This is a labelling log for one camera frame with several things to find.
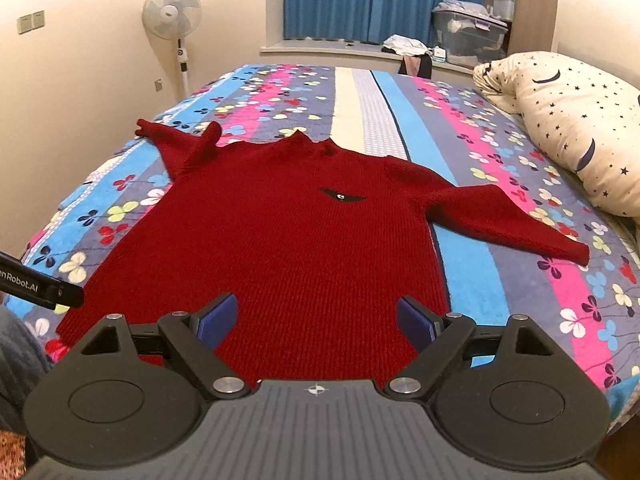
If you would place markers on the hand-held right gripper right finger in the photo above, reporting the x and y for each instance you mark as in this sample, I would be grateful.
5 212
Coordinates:
415 324

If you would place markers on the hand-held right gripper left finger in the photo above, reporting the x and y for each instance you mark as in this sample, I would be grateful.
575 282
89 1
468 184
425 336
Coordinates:
217 321

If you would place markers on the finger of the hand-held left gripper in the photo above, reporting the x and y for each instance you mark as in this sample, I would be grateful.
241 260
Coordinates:
71 296

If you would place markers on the red knitted sweater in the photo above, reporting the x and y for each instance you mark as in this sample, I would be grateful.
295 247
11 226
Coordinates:
275 260

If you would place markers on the white clothes pile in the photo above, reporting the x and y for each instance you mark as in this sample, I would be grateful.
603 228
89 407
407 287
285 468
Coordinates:
405 44

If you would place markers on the floral striped blanket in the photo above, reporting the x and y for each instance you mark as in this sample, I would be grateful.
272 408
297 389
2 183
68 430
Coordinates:
480 270

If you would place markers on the star print pillow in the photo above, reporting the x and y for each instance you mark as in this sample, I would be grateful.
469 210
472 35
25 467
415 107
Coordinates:
565 110

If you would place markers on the small white box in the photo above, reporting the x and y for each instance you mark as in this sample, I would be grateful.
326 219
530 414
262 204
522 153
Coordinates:
439 55

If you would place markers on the window sill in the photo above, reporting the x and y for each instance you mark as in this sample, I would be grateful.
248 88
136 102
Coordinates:
325 50

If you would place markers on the clear plastic storage box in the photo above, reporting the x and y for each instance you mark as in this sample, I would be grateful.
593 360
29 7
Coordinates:
465 35

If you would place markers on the white standing fan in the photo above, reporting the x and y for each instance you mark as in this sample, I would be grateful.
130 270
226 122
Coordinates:
172 10

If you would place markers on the small clear storage box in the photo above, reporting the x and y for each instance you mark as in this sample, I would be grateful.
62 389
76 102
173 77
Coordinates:
504 7

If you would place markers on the blue curtain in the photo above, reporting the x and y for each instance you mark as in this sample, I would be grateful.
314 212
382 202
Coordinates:
350 0

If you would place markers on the wooden shelf unit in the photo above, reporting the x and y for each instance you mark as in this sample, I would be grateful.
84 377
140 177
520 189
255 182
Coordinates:
535 5

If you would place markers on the wall switch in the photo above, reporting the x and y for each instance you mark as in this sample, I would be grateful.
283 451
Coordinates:
31 21

